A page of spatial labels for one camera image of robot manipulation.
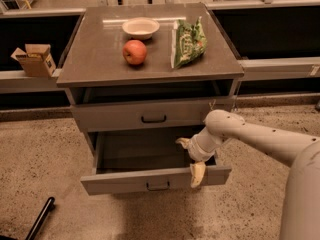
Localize white bowl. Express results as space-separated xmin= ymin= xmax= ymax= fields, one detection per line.
xmin=122 ymin=17 xmax=160 ymax=40

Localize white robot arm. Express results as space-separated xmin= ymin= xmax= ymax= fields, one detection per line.
xmin=176 ymin=110 xmax=320 ymax=240

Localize black pole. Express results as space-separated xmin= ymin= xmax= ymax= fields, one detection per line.
xmin=25 ymin=197 xmax=55 ymax=240

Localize grey top drawer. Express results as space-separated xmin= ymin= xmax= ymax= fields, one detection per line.
xmin=71 ymin=97 xmax=235 ymax=132

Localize open cardboard box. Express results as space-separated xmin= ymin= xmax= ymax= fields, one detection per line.
xmin=11 ymin=44 xmax=56 ymax=77

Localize green chip bag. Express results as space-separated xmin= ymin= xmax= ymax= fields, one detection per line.
xmin=171 ymin=17 xmax=207 ymax=68

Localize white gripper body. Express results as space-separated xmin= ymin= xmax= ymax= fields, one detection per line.
xmin=187 ymin=134 xmax=217 ymax=162

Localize grey drawer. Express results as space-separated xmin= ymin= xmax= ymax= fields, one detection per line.
xmin=71 ymin=97 xmax=235 ymax=132
xmin=79 ymin=127 xmax=233 ymax=196

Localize red apple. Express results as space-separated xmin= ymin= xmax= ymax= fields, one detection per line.
xmin=122 ymin=40 xmax=147 ymax=65

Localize grey drawer cabinet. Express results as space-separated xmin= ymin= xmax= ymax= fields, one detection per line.
xmin=57 ymin=3 xmax=243 ymax=154

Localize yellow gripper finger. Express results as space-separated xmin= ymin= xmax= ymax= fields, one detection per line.
xmin=190 ymin=161 xmax=206 ymax=188
xmin=175 ymin=137 xmax=190 ymax=149

